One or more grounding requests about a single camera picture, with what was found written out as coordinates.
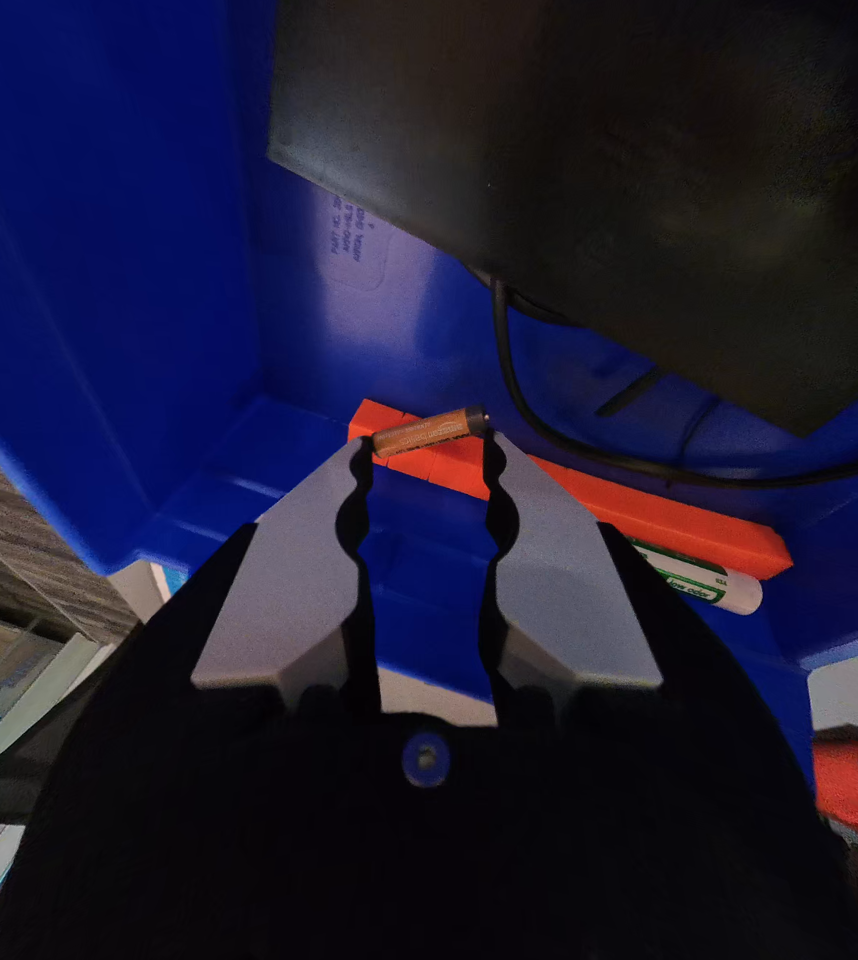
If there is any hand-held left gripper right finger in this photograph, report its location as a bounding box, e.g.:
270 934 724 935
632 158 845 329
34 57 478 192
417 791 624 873
477 432 665 706

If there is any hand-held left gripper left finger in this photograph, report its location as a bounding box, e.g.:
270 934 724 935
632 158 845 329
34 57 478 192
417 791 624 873
189 435 377 706

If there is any black velcro strap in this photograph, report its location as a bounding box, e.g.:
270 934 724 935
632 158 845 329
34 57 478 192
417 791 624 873
489 278 858 492

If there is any small brown battery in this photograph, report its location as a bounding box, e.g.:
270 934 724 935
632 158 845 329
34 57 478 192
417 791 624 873
372 407 491 460

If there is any blue plastic bin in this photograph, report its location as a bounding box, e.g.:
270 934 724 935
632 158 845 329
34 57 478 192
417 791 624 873
0 0 858 796

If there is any green dry-erase marker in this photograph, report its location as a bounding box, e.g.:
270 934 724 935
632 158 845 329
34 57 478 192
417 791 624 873
624 537 766 616

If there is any black fabric piece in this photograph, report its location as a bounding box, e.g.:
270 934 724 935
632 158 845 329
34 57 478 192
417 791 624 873
267 0 858 439

